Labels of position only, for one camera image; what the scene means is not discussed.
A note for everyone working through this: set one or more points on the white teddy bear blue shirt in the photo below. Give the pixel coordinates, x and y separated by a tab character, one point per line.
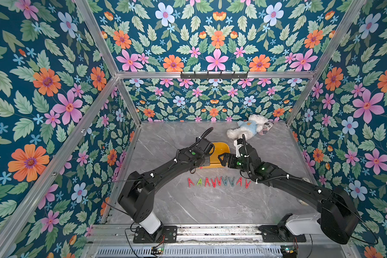
249	128

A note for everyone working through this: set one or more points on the black hook rail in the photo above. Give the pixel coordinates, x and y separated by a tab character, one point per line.
214	75

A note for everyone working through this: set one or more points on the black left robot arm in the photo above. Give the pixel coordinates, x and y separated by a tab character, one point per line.
138	193

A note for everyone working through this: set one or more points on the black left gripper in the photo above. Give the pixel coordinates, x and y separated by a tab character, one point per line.
207	158

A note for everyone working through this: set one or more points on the patterned pouch near bear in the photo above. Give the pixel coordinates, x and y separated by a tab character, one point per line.
266	127

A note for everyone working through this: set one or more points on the yellow plastic storage box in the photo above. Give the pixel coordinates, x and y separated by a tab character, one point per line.
213	161

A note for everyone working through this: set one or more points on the red clothespin row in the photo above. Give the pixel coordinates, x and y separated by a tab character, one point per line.
190	183
247	183
239	181

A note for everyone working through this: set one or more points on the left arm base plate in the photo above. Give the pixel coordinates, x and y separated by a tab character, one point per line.
165	234

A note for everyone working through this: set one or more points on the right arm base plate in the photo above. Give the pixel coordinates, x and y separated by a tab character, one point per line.
274	233

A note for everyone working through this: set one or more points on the teal clothespin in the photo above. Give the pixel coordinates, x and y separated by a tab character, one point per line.
225	180
231	181

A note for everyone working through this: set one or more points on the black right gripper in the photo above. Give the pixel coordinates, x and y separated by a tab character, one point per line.
230	159

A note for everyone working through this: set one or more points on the aluminium front rail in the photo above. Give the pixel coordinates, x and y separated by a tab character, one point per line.
202	234

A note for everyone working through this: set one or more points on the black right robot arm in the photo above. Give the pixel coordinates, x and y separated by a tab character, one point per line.
335	214

